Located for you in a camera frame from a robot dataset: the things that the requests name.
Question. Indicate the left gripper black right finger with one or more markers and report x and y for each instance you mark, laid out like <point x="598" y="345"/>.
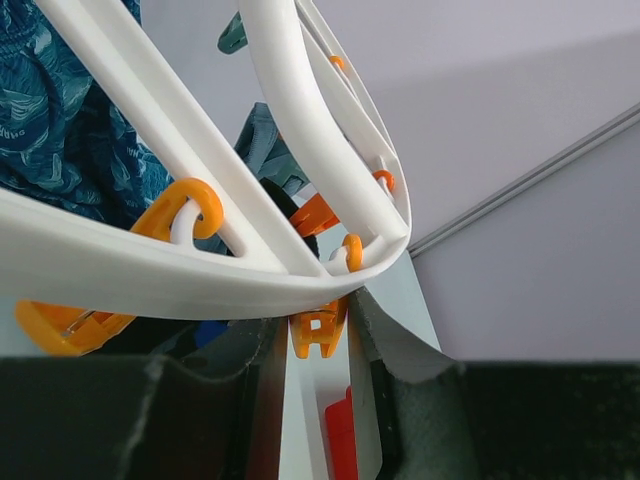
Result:
<point x="419" y="414"/>

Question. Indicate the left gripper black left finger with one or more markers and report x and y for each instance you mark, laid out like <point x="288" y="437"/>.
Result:
<point x="214" y="414"/>

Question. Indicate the white round clip hanger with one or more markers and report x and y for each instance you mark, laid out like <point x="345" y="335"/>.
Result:
<point x="222" y="250"/>

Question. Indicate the grey-blue t-shirt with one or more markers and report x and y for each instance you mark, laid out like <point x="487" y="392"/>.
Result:
<point x="264" y="152"/>

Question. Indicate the red plastic tray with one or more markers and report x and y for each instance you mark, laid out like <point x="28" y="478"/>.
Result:
<point x="341" y="438"/>

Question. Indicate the blue patterned cloth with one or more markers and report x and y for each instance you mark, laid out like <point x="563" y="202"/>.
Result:
<point x="63" y="141"/>

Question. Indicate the teal clothespin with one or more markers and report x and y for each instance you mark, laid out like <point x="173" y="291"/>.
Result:
<point x="233" y="38"/>

